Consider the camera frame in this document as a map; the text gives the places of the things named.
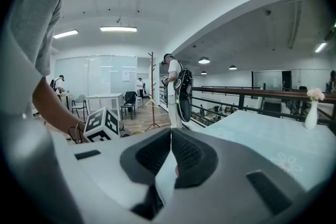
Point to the white paper notice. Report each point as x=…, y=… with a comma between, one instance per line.
x=126, y=76

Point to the long ceiling light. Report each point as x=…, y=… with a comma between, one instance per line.
x=118, y=29
x=65, y=34

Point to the strip ceiling light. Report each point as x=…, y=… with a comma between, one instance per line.
x=320, y=47

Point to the person's left forearm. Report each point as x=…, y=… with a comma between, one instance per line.
x=52, y=105

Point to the black railing wooden handrail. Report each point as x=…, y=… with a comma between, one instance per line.
x=262, y=92

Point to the small wooden table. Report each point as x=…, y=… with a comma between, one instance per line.
x=65, y=95

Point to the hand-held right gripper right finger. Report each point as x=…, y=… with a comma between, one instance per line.
x=236, y=178

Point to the black chair with jacket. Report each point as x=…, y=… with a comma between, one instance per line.
x=130, y=98

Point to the light blue flowered tablecloth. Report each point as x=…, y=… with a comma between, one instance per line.
x=262, y=133

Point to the small white table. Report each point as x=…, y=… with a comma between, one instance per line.
x=105, y=95

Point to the white vase with pink flowers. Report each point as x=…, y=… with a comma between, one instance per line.
x=311, y=118

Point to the person's grey hoodie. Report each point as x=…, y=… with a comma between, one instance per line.
x=34, y=8

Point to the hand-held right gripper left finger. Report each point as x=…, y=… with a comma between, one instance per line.
x=105, y=165

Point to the wooden coat rack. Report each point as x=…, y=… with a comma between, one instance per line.
x=152, y=81

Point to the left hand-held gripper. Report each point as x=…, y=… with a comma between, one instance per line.
x=101, y=123

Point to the grey chair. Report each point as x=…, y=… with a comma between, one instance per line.
x=80, y=101

